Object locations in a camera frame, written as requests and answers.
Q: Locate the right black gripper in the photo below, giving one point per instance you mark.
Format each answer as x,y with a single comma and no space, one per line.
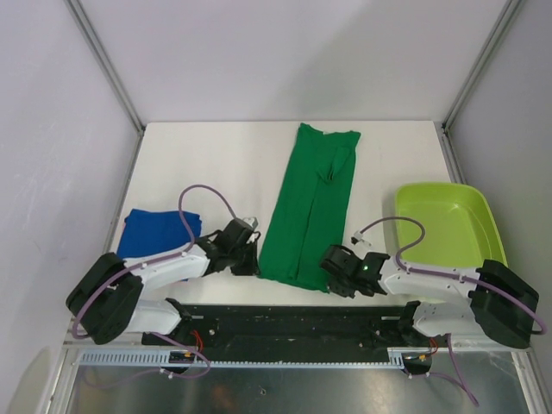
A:
335,287

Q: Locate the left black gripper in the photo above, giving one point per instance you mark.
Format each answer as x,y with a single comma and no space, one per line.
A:
252,267

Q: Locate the green t shirt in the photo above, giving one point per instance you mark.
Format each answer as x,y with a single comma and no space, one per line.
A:
311,210

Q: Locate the blue t shirt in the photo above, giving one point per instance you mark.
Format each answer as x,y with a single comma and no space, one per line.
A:
158,234

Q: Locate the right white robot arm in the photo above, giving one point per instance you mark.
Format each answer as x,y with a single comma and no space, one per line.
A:
489,300

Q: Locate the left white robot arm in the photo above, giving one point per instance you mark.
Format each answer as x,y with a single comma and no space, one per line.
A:
110,300

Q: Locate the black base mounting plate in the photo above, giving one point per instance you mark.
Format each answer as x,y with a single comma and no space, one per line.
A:
193,310

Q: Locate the lime green plastic bin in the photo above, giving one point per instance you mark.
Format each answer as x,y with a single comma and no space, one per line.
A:
460,230

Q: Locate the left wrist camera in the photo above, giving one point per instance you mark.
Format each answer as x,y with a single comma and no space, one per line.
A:
251,221

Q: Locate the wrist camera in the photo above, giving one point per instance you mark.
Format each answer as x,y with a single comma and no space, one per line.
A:
251,221
358,237

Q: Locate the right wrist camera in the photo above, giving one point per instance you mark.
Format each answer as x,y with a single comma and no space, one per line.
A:
358,237

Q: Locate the right corner aluminium post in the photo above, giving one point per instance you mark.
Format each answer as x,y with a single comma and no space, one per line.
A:
491,45

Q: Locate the corner aluminium post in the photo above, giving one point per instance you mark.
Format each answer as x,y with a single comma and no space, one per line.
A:
105,63
491,45

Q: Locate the grey slotted cable duct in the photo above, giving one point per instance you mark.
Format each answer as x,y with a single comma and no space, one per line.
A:
383,358

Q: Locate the aluminium frame rail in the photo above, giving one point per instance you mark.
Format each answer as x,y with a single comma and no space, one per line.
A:
474,340

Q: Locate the left corner aluminium post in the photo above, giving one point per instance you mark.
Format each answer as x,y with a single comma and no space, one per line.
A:
105,63

